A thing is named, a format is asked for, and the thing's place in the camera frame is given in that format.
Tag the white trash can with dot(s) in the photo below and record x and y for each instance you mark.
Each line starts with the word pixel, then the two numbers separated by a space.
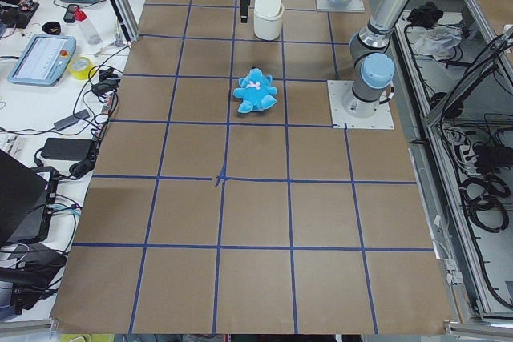
pixel 267 19

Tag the blue teddy bear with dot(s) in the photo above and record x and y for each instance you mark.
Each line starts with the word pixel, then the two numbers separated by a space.
pixel 256 91

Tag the yellow tape roll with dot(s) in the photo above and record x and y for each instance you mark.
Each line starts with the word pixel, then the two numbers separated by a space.
pixel 80 68

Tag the black power adapter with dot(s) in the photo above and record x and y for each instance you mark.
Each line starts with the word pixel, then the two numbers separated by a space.
pixel 66 149

